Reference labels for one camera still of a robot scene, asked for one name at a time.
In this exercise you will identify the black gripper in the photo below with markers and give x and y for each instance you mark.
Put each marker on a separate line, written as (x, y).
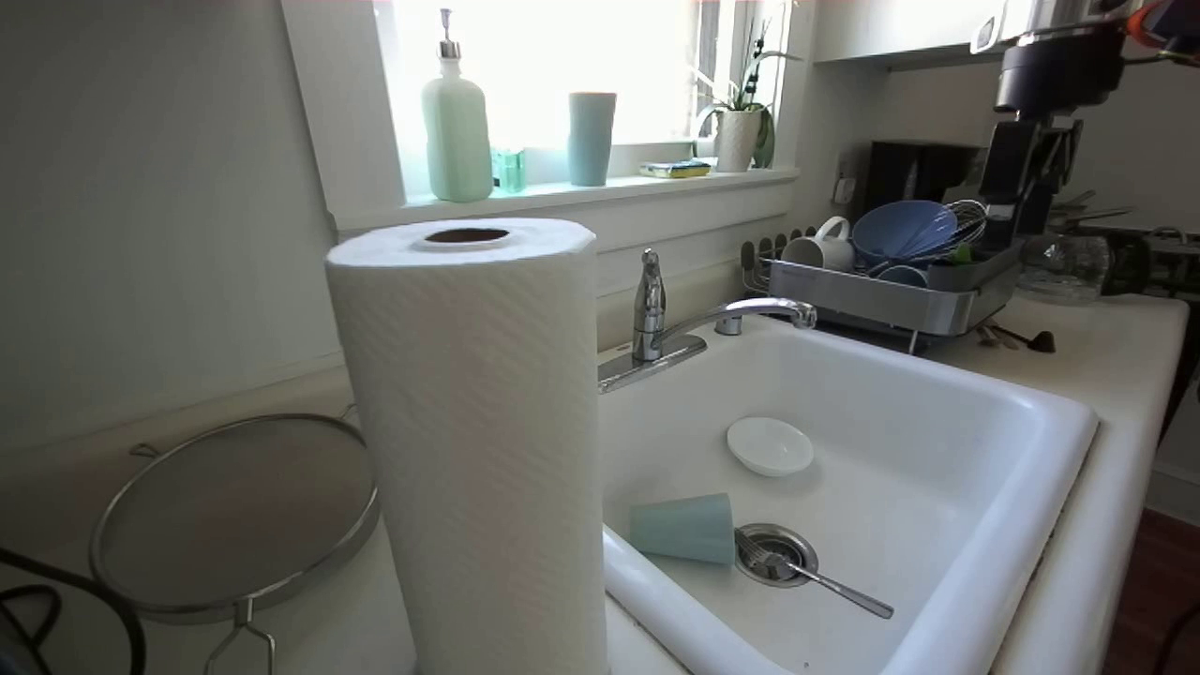
(1056, 76)

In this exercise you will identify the grey dish rack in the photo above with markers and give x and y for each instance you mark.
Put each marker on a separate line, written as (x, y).
(875, 303)

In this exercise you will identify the white ceramic sink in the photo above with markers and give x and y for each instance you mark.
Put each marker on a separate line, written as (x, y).
(950, 452)

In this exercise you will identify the metal sink drain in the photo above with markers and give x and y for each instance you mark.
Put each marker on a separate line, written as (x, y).
(763, 544)

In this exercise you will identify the clear glass jar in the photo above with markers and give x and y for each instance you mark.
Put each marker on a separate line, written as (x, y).
(1061, 264)

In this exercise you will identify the blue bowl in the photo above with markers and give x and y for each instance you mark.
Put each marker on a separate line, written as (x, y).
(901, 232)

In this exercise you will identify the black measuring spoon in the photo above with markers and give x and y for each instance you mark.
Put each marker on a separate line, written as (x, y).
(1033, 339)

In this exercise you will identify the white mug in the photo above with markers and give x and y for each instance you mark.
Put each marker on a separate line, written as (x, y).
(818, 251)

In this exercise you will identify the plant in white pot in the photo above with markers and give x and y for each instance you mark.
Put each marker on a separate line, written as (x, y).
(736, 136)

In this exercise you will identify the yellow green sponge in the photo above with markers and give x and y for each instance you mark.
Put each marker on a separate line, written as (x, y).
(681, 168)

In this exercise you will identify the chrome faucet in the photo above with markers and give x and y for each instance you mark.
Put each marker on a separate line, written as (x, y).
(650, 313)

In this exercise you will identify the metal fork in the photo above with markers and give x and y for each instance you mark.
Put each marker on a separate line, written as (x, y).
(848, 593)

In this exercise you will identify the teal tumbler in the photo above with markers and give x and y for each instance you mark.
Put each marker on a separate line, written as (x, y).
(591, 136)

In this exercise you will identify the teal plastic cup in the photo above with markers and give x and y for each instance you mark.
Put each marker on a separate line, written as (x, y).
(686, 532)

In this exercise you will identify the small teal glass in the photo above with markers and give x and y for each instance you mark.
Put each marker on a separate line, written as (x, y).
(508, 172)

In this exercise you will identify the pale green soap dispenser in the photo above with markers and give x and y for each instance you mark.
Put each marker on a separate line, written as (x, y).
(458, 136)

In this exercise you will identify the white paper towel roll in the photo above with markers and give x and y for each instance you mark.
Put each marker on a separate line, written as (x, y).
(475, 473)

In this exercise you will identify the round metal mesh screen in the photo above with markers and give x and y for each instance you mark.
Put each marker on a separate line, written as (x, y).
(225, 511)

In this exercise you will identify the white wall cabinet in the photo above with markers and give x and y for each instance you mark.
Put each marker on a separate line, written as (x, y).
(901, 33)

